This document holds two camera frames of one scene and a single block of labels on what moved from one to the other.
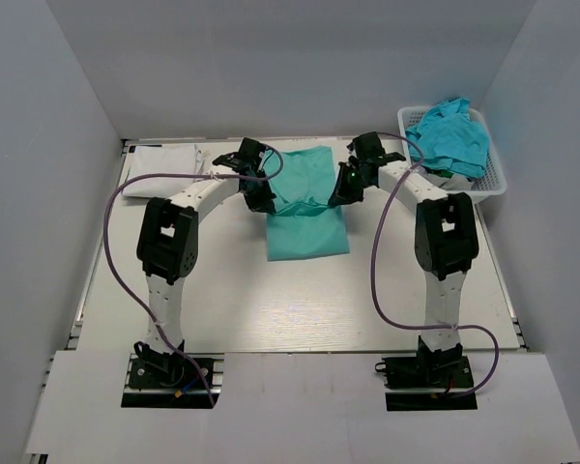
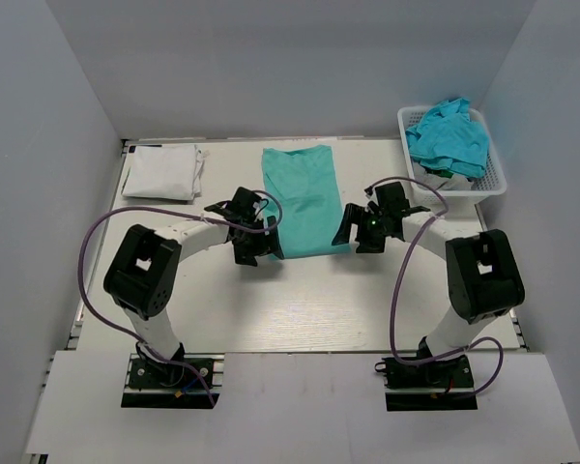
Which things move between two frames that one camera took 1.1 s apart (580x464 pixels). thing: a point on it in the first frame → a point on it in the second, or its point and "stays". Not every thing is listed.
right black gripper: [344, 189] → [359, 229]
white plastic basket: [493, 182] stays
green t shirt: [304, 224] stays
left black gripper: [259, 196] → [259, 242]
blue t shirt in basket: [449, 137] stays
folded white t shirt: [159, 159] stays
